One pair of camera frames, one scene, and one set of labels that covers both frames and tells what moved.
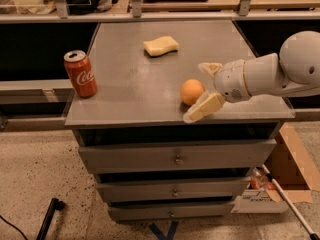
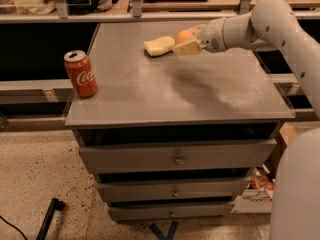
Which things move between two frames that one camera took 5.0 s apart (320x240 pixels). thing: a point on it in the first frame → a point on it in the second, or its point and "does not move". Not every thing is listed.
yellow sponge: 160,46 does not move
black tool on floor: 54,205 does not move
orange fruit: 191,90 → 183,36
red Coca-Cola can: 79,68 does not move
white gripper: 229,80 → 212,36
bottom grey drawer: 151,212 does not move
